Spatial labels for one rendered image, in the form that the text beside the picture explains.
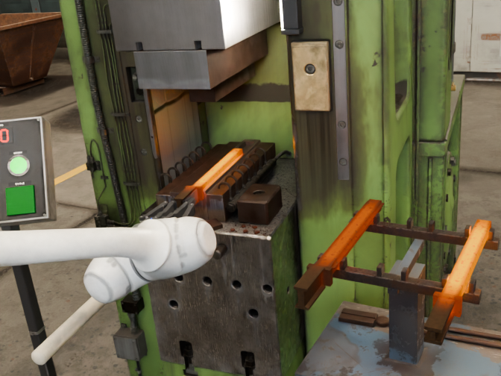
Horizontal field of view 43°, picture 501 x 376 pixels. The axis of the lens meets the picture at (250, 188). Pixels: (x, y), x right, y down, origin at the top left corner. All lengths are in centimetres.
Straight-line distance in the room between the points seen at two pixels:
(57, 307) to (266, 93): 170
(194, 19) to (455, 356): 95
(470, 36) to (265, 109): 485
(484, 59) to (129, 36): 542
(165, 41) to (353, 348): 84
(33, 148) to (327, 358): 95
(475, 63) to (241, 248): 537
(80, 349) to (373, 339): 170
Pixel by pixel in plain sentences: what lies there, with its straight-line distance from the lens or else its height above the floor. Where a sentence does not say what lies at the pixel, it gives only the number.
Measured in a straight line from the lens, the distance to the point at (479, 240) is 132.
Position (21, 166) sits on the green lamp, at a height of 109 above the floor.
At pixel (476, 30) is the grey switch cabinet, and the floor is 51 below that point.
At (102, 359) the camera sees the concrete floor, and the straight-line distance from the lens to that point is 282.
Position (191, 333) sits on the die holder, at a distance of 182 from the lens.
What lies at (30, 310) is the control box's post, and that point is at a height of 60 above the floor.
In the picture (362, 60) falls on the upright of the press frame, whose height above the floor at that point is 130.
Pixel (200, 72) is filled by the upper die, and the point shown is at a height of 131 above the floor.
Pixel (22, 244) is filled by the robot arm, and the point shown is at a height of 116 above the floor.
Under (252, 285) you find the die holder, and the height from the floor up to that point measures 77.
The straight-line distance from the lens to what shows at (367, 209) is 142.
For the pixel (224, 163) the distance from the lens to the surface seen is 179.
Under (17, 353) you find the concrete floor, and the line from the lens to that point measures 302.
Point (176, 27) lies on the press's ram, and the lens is 155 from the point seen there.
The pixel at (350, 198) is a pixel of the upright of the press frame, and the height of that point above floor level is 94.
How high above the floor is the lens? 162
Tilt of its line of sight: 22 degrees down
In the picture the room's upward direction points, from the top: 5 degrees counter-clockwise
